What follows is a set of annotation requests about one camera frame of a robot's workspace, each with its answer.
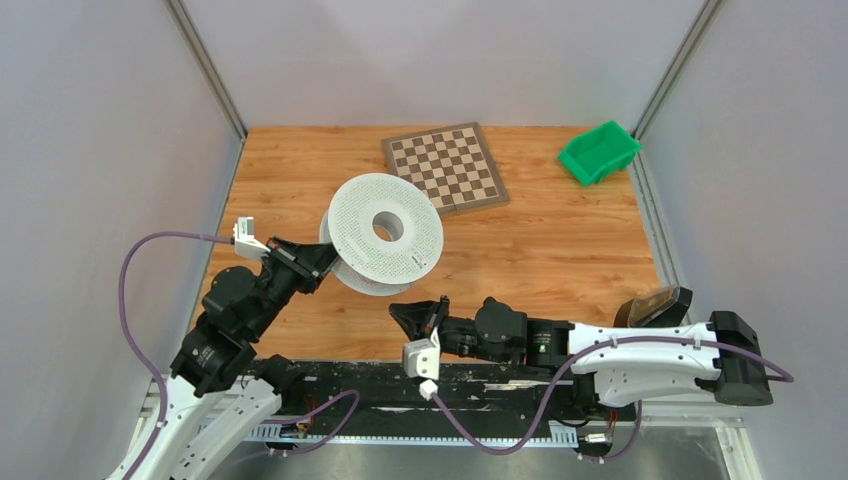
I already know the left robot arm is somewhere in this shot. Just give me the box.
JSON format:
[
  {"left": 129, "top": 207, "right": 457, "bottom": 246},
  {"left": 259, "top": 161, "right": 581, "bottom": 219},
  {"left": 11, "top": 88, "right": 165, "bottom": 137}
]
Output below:
[{"left": 118, "top": 231, "right": 339, "bottom": 479}]

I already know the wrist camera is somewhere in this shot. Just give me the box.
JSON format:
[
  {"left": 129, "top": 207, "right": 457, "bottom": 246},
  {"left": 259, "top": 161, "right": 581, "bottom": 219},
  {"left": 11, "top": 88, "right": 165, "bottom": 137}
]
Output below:
[
  {"left": 232, "top": 216, "right": 270, "bottom": 262},
  {"left": 401, "top": 328, "right": 441, "bottom": 381}
]

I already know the grey cable spool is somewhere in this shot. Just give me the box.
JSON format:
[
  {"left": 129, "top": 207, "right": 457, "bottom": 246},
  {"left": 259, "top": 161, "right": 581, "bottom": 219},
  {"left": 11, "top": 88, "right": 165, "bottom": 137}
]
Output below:
[{"left": 319, "top": 173, "right": 444, "bottom": 297}]

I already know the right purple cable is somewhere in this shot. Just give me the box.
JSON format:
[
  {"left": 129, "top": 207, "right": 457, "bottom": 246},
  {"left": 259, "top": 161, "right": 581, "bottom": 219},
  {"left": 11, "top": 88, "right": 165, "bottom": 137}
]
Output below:
[{"left": 423, "top": 335, "right": 795, "bottom": 463}]

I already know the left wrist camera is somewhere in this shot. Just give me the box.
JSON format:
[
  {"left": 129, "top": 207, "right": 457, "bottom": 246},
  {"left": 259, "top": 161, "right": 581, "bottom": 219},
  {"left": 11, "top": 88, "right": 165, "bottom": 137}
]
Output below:
[{"left": 232, "top": 216, "right": 270, "bottom": 262}]

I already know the purple cable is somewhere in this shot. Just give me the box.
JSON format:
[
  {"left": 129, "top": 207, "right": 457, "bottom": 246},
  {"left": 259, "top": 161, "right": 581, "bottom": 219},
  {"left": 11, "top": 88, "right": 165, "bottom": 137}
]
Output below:
[
  {"left": 117, "top": 231, "right": 236, "bottom": 480},
  {"left": 423, "top": 335, "right": 795, "bottom": 463}
]

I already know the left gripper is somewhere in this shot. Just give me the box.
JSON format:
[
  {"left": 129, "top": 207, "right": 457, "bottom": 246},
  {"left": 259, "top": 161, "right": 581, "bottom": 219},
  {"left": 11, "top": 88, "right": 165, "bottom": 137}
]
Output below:
[{"left": 247, "top": 234, "right": 348, "bottom": 338}]

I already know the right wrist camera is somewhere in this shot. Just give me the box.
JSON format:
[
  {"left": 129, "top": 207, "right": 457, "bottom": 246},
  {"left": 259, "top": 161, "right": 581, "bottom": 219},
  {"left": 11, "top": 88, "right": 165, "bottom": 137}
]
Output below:
[{"left": 401, "top": 328, "right": 441, "bottom": 381}]

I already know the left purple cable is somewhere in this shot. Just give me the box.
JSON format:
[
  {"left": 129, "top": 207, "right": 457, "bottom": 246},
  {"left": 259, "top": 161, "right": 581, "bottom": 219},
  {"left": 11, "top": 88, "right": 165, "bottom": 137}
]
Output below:
[{"left": 117, "top": 231, "right": 236, "bottom": 480}]

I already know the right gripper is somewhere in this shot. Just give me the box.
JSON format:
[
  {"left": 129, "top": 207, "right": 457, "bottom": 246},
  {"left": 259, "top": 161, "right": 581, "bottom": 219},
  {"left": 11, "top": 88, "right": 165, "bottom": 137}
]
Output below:
[{"left": 391, "top": 297, "right": 511, "bottom": 366}]

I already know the brown black corner device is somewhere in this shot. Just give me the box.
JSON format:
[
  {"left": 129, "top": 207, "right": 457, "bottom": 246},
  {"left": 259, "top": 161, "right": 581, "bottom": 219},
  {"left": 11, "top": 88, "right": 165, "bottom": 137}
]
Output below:
[{"left": 613, "top": 285, "right": 693, "bottom": 328}]

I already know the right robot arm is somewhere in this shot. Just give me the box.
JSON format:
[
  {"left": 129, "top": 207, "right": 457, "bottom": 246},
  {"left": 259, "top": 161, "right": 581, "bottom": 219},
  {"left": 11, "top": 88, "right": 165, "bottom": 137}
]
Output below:
[{"left": 388, "top": 297, "right": 773, "bottom": 418}]

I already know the green plastic bin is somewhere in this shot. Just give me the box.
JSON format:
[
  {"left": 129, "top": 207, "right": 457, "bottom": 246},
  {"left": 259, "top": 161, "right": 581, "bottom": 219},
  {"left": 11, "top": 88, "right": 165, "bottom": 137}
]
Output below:
[{"left": 558, "top": 121, "right": 642, "bottom": 186}]

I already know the wooden chessboard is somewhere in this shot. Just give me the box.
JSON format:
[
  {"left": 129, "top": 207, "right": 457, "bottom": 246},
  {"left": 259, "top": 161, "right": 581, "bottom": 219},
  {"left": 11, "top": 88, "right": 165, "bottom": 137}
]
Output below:
[{"left": 382, "top": 122, "right": 510, "bottom": 217}]

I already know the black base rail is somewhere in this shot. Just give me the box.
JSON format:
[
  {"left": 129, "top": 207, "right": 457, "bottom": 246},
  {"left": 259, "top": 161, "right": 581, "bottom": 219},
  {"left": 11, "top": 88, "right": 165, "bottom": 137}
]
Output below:
[{"left": 148, "top": 359, "right": 664, "bottom": 448}]

